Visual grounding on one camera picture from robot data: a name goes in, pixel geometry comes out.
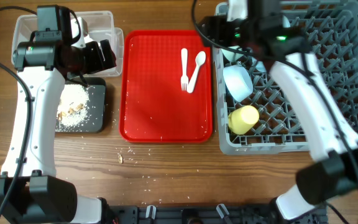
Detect grey dishwasher rack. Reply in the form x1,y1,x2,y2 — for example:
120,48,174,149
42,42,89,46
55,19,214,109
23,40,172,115
213,1,358,155

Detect white plastic fork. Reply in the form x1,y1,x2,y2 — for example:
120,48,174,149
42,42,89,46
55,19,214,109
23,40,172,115
180,48,189,91

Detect clear plastic bin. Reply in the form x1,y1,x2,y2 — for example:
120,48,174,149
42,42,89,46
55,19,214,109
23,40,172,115
12,11,124,77

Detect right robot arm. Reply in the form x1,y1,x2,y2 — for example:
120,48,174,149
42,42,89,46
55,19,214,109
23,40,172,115
194,1,358,223

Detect food scraps and rice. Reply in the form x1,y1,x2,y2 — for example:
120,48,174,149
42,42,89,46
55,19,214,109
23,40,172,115
57,85,89,129

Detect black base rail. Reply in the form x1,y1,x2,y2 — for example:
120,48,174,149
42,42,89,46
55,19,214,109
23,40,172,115
104,202,326,224

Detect white plastic spoon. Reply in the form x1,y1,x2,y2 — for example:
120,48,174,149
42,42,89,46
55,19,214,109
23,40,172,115
186,51,206,93

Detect light blue bowl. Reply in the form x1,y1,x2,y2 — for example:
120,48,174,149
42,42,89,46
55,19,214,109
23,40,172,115
223,65,253,102

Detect black plastic tray bin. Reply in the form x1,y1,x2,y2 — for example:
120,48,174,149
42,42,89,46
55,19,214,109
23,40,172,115
55,77,106,133

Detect red serving tray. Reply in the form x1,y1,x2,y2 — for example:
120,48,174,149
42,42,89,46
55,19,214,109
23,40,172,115
119,30,213,143

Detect mint green bowl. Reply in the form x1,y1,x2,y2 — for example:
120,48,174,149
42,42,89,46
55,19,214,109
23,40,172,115
222,46,243,62

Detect light blue plate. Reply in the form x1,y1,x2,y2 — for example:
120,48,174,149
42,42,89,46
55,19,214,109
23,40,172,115
283,16,291,28

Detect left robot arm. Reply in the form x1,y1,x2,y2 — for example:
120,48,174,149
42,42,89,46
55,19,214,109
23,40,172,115
0,5,119,223

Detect yellow plastic cup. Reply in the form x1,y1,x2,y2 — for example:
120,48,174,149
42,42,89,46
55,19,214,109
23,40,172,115
228,105,259,134

